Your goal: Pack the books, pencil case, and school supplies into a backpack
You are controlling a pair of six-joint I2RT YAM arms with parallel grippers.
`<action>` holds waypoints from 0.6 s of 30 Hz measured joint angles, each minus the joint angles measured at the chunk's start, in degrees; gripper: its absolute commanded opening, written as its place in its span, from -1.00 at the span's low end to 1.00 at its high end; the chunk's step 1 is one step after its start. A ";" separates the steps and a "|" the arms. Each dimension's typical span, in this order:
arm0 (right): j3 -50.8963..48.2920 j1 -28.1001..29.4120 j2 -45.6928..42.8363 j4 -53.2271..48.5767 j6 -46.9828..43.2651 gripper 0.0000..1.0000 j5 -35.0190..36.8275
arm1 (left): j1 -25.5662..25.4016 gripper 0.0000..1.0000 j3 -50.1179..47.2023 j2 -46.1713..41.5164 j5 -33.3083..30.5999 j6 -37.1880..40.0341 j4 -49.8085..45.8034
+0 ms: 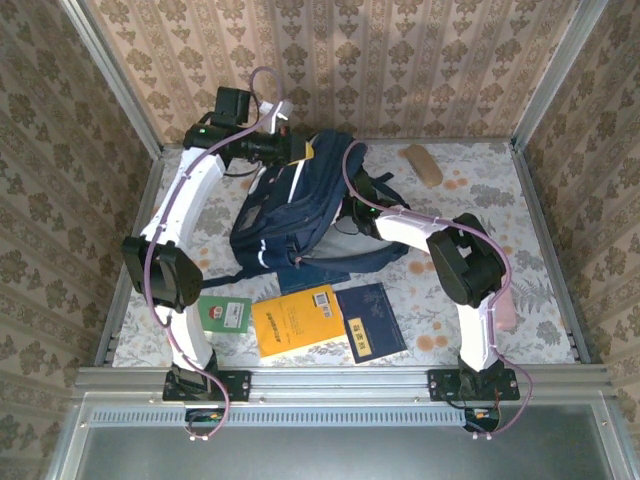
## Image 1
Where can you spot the navy blue backpack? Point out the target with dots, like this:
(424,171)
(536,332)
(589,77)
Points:
(300,210)

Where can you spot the beige fabric pencil case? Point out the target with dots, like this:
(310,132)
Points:
(425,165)

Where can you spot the blue cloth-covered book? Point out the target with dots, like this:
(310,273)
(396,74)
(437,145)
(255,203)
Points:
(310,283)

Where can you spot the navy book with floral print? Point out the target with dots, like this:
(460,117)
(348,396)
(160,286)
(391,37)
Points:
(375,320)

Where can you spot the yellow book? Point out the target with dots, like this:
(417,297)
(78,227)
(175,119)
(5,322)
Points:
(295,320)

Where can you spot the pink eraser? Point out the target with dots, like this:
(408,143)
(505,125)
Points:
(505,312)

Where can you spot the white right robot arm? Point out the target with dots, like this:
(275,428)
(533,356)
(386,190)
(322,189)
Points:
(405,230)

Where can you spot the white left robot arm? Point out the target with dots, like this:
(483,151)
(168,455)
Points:
(190,200)

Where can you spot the floral patterned tablecloth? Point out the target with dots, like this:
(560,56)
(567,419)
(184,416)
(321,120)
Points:
(500,175)

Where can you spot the green notebook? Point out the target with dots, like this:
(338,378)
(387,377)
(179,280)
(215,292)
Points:
(225,315)

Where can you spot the small connector board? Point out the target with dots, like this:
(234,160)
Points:
(482,420)
(205,420)

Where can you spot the grey metal cabinet top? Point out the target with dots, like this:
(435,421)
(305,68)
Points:
(325,455)

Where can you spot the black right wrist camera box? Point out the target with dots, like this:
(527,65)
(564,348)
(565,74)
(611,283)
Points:
(364,182)

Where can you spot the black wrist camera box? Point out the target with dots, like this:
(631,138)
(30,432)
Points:
(232,105)
(364,182)

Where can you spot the white left camera bracket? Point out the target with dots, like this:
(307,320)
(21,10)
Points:
(275,115)

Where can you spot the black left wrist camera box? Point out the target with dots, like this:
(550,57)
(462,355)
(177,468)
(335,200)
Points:
(232,105)

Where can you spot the aluminium side rail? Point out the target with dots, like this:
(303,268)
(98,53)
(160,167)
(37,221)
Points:
(545,225)
(152,172)

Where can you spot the aluminium back rail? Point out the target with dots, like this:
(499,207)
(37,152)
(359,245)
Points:
(465,142)

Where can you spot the aluminium frame post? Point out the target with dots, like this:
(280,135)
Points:
(556,75)
(121,85)

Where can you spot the aluminium front rail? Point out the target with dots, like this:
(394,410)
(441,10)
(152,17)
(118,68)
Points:
(340,382)

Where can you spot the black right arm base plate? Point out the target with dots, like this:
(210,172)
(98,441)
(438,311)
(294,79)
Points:
(437,385)

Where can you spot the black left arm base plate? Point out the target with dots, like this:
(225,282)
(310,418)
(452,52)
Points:
(240,385)

